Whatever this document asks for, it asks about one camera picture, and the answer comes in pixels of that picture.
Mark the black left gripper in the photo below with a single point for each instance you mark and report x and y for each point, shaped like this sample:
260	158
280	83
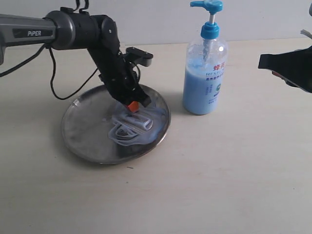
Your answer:
121	81

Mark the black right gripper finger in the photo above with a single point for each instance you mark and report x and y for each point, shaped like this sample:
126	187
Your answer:
295	67

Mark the blue lotion pump bottle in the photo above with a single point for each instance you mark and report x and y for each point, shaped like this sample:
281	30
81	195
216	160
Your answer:
206	59

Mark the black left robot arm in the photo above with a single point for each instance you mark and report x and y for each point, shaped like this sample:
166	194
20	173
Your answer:
71	29

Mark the smeared light blue paste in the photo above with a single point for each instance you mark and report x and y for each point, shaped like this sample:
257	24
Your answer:
147	125

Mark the round stainless steel plate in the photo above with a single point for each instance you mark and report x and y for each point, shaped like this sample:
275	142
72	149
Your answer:
85	135

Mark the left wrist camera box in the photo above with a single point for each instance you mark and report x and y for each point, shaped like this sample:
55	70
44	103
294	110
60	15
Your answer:
137	56

